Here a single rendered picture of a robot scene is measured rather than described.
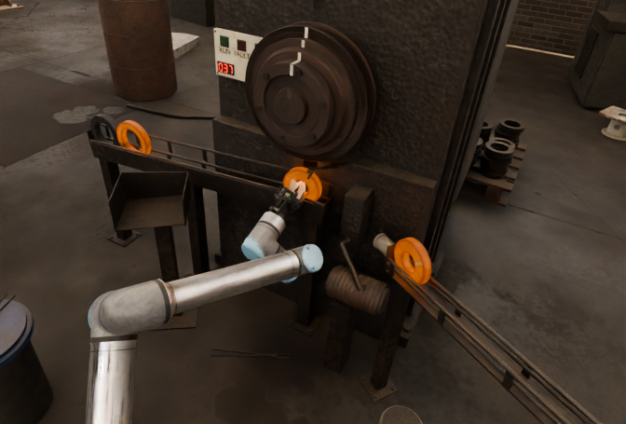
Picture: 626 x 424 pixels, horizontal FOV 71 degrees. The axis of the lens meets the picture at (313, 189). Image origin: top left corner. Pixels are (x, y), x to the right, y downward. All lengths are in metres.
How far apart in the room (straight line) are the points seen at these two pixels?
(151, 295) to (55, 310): 1.30
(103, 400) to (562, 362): 1.90
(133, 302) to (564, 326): 2.05
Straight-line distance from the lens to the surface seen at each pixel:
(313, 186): 1.69
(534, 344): 2.44
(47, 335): 2.36
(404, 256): 1.53
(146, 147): 2.19
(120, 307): 1.21
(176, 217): 1.81
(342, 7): 1.56
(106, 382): 1.31
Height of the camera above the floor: 1.69
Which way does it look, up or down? 34 degrees down
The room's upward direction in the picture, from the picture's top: 5 degrees clockwise
